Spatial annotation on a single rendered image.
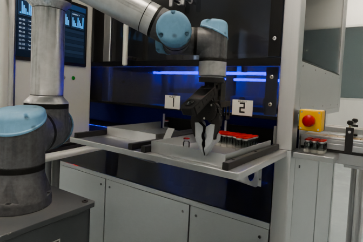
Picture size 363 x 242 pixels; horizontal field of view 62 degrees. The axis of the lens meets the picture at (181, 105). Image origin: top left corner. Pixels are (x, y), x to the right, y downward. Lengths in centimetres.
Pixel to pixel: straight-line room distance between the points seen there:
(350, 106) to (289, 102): 461
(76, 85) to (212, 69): 96
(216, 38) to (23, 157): 54
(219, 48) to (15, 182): 58
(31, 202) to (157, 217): 85
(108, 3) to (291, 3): 68
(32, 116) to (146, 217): 96
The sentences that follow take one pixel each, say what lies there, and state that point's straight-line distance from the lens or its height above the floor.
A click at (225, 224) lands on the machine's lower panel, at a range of 133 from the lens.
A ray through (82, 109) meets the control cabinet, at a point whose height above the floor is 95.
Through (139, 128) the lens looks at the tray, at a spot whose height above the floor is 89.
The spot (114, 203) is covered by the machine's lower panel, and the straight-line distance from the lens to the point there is 173.
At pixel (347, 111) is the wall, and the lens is 574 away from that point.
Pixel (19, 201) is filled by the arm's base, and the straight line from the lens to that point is 78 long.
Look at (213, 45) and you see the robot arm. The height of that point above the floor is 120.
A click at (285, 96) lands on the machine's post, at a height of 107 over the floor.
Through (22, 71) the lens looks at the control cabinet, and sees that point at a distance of 145.
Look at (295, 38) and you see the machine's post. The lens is 115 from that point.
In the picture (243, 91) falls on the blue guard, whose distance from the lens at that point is 120.
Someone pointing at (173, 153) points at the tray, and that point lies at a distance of 92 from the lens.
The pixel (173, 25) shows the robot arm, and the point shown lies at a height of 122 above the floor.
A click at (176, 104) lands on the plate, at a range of 136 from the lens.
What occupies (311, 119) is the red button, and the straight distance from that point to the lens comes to 109.
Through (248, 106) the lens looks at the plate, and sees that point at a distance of 119.
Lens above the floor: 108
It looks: 3 degrees down
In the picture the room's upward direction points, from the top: 3 degrees clockwise
